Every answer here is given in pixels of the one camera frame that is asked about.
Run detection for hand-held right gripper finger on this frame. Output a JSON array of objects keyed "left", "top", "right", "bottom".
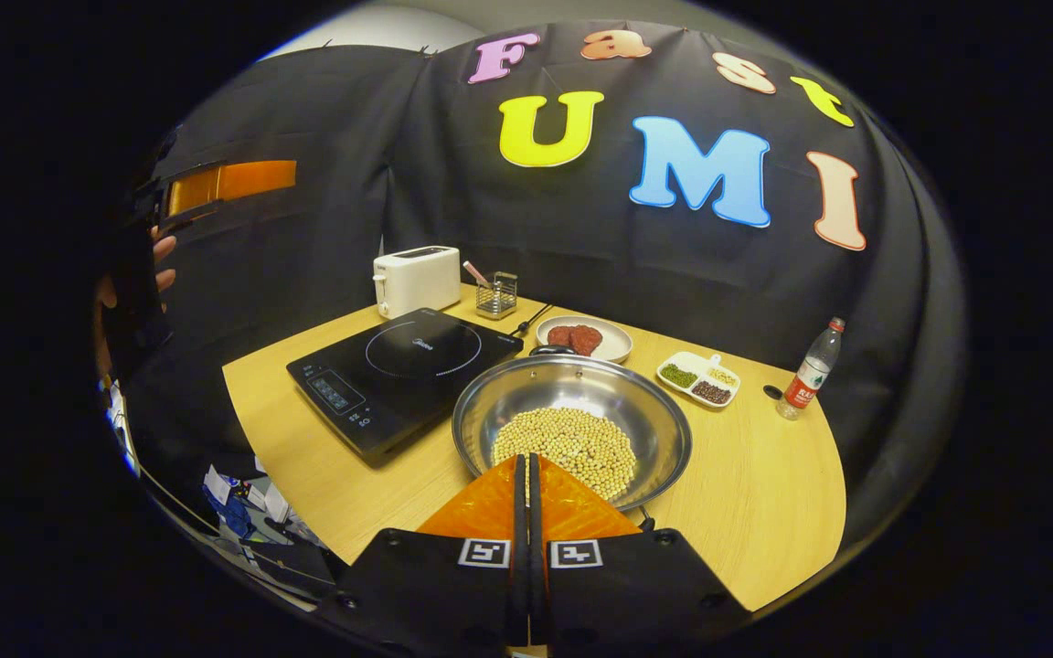
[
  {"left": 526, "top": 454, "right": 751, "bottom": 645},
  {"left": 335, "top": 454, "right": 529, "bottom": 650}
]

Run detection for steel pot with black handles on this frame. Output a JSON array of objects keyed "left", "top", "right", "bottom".
[{"left": 452, "top": 345, "right": 694, "bottom": 533}]

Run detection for black induction cooktop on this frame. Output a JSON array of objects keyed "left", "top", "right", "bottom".
[{"left": 286, "top": 307, "right": 525, "bottom": 469}]

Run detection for pile of soybeans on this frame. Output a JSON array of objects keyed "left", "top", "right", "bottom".
[{"left": 493, "top": 407, "right": 637, "bottom": 502}]

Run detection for red meat slices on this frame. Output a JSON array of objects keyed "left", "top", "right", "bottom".
[{"left": 547, "top": 324, "right": 603, "bottom": 357}]

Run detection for white oval plate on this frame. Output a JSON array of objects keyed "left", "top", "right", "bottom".
[{"left": 536, "top": 315, "right": 633, "bottom": 365}]

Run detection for white toaster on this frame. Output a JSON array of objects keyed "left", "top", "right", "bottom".
[{"left": 373, "top": 245, "right": 462, "bottom": 320}]

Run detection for white divided dish with beans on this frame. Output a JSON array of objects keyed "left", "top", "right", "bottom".
[{"left": 656, "top": 351, "right": 741, "bottom": 409}]

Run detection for black backdrop cloth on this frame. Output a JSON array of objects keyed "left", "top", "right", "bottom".
[{"left": 97, "top": 18, "right": 966, "bottom": 549}]

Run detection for clear water bottle red label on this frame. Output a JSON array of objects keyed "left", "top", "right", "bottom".
[{"left": 776, "top": 316, "right": 846, "bottom": 421}]

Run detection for black power cable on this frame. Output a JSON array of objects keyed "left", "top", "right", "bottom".
[{"left": 510, "top": 302, "right": 555, "bottom": 337}]

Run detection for metal wire holder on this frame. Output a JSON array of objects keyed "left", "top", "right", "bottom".
[{"left": 476, "top": 271, "right": 519, "bottom": 320}]

